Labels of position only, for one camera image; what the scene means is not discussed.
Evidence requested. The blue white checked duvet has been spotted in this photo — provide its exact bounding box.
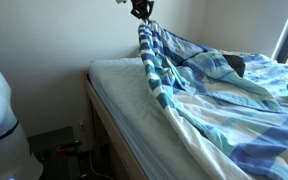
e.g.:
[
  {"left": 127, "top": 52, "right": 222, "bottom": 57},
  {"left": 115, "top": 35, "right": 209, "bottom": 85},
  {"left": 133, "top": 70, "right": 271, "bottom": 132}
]
[{"left": 137, "top": 19, "right": 288, "bottom": 180}]

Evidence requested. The white floor cable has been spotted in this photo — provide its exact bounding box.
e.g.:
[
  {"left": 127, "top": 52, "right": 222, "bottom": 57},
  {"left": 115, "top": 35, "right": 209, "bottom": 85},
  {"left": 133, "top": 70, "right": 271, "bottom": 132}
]
[{"left": 79, "top": 121, "right": 116, "bottom": 180}]

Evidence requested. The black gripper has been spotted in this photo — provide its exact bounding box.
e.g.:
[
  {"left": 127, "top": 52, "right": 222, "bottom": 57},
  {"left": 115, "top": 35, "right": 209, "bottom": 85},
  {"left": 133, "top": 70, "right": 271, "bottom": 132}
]
[{"left": 130, "top": 0, "right": 155, "bottom": 24}]

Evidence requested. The mattress with pale blue sheet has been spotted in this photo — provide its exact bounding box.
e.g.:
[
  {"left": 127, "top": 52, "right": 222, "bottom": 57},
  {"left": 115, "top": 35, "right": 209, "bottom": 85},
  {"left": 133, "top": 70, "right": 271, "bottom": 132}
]
[{"left": 88, "top": 57, "right": 215, "bottom": 180}]

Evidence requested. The dark navy garment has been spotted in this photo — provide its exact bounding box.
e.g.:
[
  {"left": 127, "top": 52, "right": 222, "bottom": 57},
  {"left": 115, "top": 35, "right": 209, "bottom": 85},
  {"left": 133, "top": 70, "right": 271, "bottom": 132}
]
[{"left": 222, "top": 53, "right": 247, "bottom": 78}]

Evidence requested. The light wooden bed frame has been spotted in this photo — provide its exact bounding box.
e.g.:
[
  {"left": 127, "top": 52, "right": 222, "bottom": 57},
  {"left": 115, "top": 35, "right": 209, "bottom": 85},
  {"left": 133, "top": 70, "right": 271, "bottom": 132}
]
[{"left": 82, "top": 69, "right": 149, "bottom": 180}]

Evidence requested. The red black clamp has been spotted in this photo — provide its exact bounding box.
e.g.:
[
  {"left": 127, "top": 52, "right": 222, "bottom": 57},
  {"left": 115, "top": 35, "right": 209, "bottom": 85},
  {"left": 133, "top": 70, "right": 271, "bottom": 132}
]
[{"left": 56, "top": 140, "right": 84, "bottom": 155}]

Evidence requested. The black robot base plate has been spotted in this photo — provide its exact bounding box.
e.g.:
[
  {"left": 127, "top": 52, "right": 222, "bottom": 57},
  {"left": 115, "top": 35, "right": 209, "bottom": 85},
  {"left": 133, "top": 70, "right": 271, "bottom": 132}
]
[{"left": 27, "top": 125, "right": 92, "bottom": 180}]

